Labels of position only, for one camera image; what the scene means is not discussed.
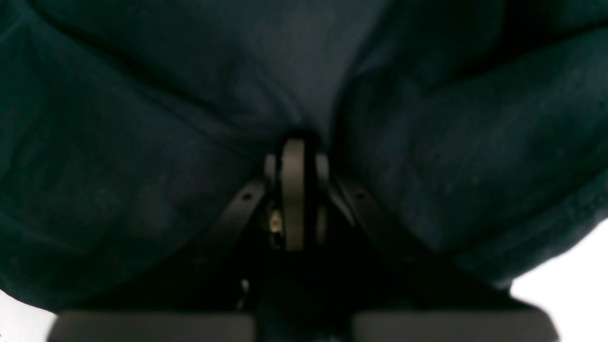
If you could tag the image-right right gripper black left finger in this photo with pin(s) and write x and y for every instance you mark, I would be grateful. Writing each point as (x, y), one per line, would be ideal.
(227, 285)

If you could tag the black t-shirt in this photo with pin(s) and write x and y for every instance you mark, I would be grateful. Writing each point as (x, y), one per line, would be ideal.
(128, 125)

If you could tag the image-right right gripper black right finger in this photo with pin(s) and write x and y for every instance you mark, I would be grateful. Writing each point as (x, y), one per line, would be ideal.
(430, 299)

